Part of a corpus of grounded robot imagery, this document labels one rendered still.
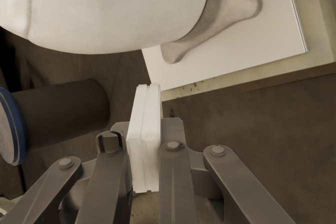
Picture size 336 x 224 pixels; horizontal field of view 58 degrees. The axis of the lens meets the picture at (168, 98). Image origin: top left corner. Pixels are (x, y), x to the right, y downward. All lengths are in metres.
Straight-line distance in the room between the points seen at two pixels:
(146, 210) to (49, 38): 0.84
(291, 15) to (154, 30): 0.17
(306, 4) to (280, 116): 0.48
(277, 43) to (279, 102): 0.44
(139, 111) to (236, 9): 0.28
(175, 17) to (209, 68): 0.14
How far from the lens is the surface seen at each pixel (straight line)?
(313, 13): 0.41
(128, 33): 0.31
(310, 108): 0.81
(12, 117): 1.22
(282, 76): 0.80
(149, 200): 1.08
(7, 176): 2.94
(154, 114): 0.15
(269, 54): 0.41
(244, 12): 0.41
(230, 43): 0.44
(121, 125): 0.17
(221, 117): 0.95
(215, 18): 0.42
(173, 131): 0.15
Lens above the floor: 0.73
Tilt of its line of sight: 42 degrees down
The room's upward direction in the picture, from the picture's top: 106 degrees counter-clockwise
